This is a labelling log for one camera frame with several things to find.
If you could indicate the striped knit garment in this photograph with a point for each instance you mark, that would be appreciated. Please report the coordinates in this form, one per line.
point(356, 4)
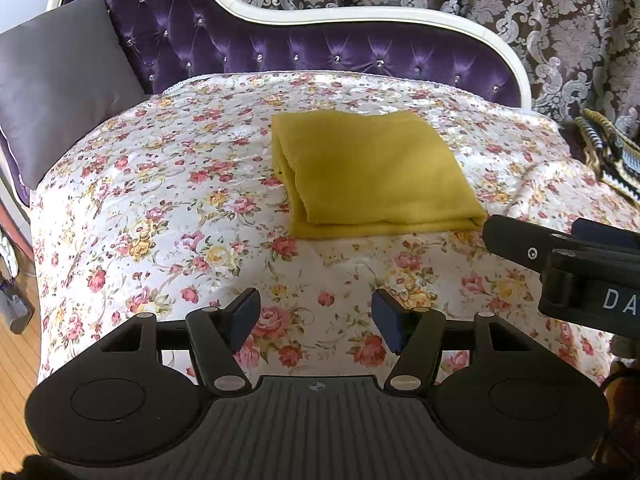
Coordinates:
point(602, 147)

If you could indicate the purple tufted white-framed headboard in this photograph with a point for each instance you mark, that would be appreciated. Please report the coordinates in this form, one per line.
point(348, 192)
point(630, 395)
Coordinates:
point(205, 66)

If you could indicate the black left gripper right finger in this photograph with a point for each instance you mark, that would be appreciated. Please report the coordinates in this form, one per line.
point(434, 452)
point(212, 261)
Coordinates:
point(415, 337)

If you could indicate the brown silver damask curtain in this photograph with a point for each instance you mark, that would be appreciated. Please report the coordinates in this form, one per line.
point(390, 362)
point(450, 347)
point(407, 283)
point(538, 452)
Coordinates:
point(577, 53)

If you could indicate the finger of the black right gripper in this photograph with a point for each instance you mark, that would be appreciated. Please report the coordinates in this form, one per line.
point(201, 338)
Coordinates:
point(522, 242)
point(600, 233)

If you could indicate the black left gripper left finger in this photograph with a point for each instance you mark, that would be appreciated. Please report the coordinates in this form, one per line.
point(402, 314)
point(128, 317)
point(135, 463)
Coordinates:
point(216, 336)

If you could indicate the mustard yellow knit sweater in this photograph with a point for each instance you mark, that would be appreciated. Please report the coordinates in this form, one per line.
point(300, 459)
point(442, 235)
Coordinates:
point(352, 175)

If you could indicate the grey vacuum cleaner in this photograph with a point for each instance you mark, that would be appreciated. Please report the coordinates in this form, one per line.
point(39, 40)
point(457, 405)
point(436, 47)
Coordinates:
point(15, 310)

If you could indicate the grey satin pillow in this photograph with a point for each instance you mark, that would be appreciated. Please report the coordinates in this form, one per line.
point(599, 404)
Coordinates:
point(63, 73)

